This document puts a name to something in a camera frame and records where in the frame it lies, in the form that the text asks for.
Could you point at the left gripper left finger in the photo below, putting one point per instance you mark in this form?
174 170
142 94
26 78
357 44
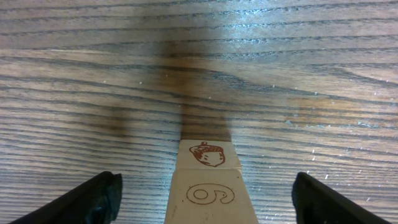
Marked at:
96 201

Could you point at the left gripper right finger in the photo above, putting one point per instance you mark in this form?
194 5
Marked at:
316 203

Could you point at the wooden block yellow side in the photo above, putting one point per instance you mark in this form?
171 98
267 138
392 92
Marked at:
207 186

